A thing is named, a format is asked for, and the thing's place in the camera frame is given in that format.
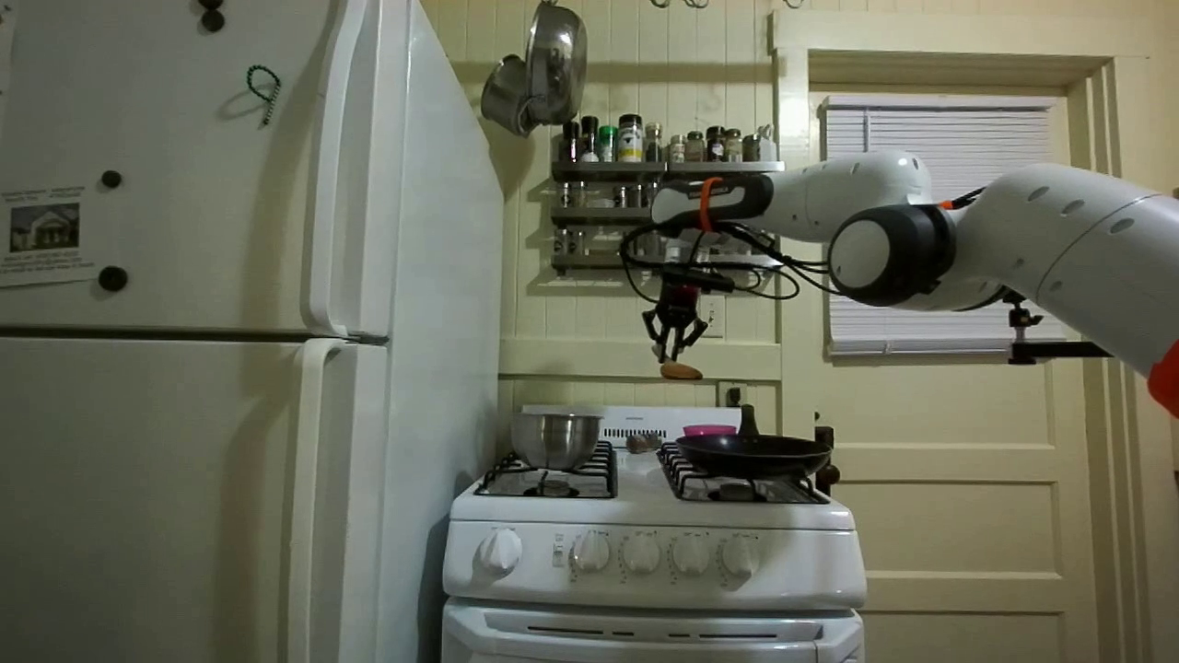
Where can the wall spice rack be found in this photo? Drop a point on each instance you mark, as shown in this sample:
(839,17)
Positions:
(606,180)

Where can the cream panel door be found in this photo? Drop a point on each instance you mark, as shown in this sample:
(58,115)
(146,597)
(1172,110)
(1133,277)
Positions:
(994,498)

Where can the paper note on fridge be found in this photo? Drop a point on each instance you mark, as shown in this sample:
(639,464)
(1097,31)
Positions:
(47,237)

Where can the white gas stove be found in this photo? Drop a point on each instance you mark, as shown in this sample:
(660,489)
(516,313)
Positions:
(641,556)

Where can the black frying pan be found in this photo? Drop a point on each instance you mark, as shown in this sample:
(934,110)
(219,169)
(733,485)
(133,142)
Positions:
(752,453)

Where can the white window blind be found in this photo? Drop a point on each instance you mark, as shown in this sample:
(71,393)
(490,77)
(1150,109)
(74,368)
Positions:
(963,146)

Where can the white refrigerator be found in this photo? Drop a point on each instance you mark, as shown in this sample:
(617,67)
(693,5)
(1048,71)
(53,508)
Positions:
(238,441)

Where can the hanging metal colander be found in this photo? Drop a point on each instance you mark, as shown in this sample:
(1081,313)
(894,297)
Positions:
(543,83)

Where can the steel saucepan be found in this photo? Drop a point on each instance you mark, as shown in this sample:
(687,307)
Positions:
(553,441)

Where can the wooden spoon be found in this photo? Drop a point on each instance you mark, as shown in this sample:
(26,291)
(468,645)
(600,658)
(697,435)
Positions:
(679,368)

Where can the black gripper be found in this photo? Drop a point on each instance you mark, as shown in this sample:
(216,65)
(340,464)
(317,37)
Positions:
(676,307)

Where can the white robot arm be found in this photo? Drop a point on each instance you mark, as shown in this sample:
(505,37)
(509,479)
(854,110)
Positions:
(1088,249)

